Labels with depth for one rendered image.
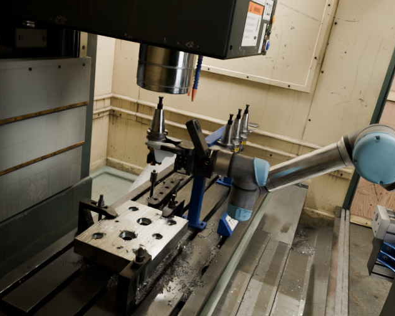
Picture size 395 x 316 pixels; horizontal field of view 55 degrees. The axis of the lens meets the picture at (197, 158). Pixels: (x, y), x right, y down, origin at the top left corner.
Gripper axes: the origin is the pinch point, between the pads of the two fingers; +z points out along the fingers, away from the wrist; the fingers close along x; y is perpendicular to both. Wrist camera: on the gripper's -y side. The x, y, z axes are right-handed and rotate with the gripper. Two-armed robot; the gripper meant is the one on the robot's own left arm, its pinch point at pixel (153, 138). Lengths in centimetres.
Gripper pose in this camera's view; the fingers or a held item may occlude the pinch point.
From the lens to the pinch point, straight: 113.8
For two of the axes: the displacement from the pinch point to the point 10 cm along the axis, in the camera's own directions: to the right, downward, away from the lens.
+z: -9.5, -2.4, 1.9
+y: -1.6, 9.2, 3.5
